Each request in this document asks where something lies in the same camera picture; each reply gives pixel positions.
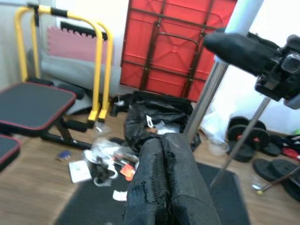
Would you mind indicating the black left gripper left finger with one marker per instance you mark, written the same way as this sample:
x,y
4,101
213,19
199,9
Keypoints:
x,y
150,187

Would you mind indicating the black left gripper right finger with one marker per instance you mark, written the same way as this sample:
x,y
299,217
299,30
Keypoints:
x,y
187,187

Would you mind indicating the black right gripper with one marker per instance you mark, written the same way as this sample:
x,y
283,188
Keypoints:
x,y
286,75

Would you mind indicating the black floor mat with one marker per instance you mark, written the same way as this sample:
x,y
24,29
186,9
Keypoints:
x,y
93,206

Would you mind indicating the orange card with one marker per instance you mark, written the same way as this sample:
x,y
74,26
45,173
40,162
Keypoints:
x,y
127,172

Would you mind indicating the white paper scrap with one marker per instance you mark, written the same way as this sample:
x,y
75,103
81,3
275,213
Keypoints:
x,y
119,195

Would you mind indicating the black red printed packet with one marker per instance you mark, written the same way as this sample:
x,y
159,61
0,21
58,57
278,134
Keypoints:
x,y
124,157

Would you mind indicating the clear plastic bowl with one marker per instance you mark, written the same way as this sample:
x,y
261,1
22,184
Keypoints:
x,y
218,150

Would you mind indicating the large clear plastic bag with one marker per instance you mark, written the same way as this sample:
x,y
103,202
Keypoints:
x,y
103,150

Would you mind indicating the clear bubble wrap package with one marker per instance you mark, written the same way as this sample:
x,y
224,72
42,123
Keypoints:
x,y
168,129

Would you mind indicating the black weight plate stack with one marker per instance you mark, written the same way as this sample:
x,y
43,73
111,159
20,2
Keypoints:
x,y
241,154

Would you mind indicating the white plastic bag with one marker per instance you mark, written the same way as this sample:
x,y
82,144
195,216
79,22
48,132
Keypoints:
x,y
215,129

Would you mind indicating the black trash bag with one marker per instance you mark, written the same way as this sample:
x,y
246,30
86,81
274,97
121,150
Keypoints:
x,y
140,122

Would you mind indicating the white plastic hook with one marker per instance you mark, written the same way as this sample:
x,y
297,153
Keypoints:
x,y
147,117

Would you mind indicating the white booklet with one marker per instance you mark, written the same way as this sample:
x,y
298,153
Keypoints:
x,y
79,171

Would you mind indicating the small clear plastic bag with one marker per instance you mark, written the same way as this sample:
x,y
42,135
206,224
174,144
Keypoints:
x,y
102,129

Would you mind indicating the red folding table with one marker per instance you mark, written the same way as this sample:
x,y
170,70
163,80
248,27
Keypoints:
x,y
173,51

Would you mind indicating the small black stand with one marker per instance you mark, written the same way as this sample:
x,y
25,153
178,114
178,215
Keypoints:
x,y
116,110

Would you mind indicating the yellow dip bar stand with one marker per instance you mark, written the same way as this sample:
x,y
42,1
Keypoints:
x,y
93,116

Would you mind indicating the small blue packet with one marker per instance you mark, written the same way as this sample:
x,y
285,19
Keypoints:
x,y
64,154

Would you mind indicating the thin brown stick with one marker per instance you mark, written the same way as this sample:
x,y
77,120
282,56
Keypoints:
x,y
281,178

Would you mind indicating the colourful clothes pile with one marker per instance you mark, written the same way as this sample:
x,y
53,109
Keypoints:
x,y
291,145

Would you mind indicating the grey rolled exercise mat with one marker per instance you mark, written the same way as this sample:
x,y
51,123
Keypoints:
x,y
70,72

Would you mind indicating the black red-trimmed bench seat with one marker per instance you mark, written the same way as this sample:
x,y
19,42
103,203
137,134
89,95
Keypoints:
x,y
35,105

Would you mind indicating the black red-trimmed bench backrest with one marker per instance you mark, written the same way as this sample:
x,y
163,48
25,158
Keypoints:
x,y
8,150

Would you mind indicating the pink foam puzzle mat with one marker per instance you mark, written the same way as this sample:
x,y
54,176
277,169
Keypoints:
x,y
70,44

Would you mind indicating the black foam puzzle mat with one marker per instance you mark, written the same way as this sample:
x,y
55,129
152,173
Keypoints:
x,y
77,29

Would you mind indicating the black bench frame with rollers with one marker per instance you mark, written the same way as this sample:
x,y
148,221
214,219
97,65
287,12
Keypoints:
x,y
75,125

